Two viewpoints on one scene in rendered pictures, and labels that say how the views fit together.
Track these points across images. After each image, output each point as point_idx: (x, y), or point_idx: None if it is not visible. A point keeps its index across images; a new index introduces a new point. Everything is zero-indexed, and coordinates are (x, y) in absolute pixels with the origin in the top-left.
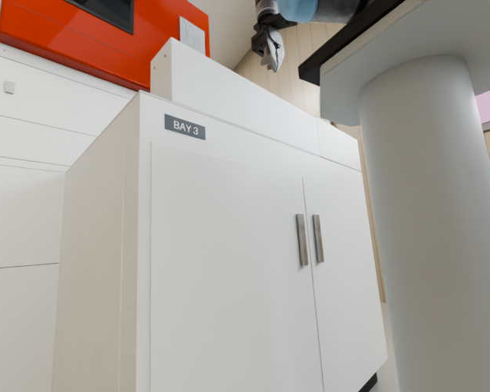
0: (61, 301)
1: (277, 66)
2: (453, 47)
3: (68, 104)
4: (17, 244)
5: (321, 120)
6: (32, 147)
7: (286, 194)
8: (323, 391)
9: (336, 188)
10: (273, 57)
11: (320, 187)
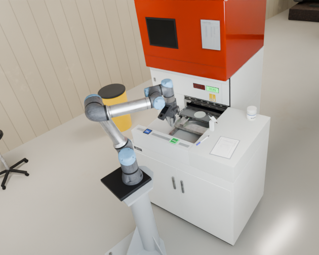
0: None
1: (171, 126)
2: None
3: None
4: None
5: (192, 152)
6: (163, 97)
7: (168, 170)
8: (183, 214)
9: (199, 179)
10: (168, 123)
11: (187, 175)
